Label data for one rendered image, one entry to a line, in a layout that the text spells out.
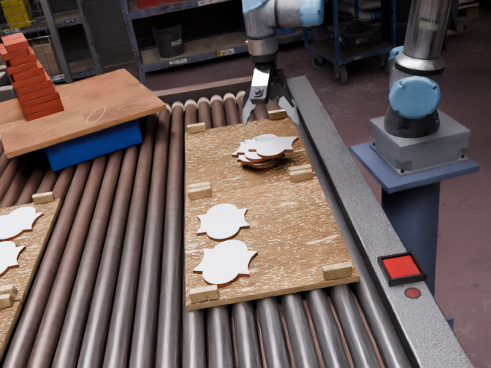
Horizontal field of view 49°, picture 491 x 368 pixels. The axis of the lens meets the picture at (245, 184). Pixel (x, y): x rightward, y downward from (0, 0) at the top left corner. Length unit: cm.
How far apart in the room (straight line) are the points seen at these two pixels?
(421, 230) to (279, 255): 64
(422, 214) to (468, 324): 79
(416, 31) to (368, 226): 46
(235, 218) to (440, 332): 53
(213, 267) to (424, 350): 45
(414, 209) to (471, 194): 147
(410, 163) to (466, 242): 127
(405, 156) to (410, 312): 57
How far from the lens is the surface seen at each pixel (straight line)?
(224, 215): 131
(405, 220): 167
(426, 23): 132
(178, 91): 213
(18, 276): 135
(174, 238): 132
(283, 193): 138
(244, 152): 149
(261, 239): 122
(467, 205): 302
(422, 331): 104
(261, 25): 136
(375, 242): 123
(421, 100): 136
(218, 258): 118
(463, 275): 258
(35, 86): 189
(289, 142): 148
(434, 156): 157
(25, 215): 155
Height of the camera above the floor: 166
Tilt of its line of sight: 30 degrees down
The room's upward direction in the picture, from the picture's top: 9 degrees counter-clockwise
